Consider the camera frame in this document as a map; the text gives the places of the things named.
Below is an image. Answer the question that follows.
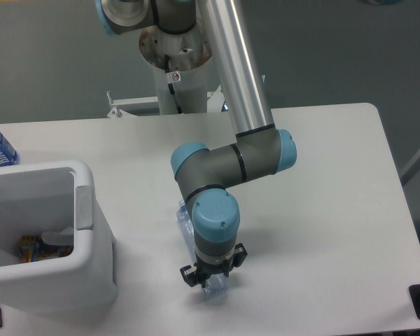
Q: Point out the white metal frame bracket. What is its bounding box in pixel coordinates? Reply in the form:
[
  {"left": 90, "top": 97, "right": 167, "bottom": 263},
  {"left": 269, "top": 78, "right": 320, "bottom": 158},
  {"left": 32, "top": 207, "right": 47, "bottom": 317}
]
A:
[{"left": 106, "top": 75, "right": 267, "bottom": 119}]

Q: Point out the white plastic trash can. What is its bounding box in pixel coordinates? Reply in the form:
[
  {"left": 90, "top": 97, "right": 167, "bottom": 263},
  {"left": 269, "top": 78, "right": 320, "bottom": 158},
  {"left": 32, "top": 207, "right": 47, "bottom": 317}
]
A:
[{"left": 0, "top": 160, "right": 118, "bottom": 314}]

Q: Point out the clear plastic bottle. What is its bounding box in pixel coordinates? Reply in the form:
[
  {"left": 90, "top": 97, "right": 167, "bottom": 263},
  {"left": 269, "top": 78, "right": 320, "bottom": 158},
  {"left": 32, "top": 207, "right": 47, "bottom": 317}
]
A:
[{"left": 176, "top": 199, "right": 230, "bottom": 300}]

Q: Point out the colourful snack wrapper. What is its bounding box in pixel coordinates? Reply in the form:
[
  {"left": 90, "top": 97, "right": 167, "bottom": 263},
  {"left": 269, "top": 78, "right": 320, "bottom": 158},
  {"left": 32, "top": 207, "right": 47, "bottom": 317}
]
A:
[{"left": 19, "top": 235, "right": 74, "bottom": 263}]

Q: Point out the white plastic wrapper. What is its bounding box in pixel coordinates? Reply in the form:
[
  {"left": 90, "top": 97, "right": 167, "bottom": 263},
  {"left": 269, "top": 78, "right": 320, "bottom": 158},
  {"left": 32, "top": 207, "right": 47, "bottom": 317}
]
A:
[{"left": 41, "top": 226, "right": 74, "bottom": 246}]

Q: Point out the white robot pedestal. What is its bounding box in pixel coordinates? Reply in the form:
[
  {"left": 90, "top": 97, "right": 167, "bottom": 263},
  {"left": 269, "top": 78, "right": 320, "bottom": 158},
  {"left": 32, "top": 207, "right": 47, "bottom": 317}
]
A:
[{"left": 138, "top": 17, "right": 218, "bottom": 116}]

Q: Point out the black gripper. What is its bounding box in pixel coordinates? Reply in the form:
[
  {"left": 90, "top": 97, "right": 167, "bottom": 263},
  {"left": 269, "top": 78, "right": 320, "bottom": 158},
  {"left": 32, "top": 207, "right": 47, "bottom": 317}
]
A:
[{"left": 180, "top": 243, "right": 248, "bottom": 287}]

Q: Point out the black cable on pedestal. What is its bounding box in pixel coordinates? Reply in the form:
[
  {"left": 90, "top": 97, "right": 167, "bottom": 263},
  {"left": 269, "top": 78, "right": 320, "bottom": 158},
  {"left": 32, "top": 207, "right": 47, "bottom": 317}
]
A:
[{"left": 163, "top": 54, "right": 183, "bottom": 115}]

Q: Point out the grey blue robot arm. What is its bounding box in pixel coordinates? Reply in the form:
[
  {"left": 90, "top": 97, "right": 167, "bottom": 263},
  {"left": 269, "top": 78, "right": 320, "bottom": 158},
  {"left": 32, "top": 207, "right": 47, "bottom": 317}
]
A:
[{"left": 95, "top": 1, "right": 297, "bottom": 286}]

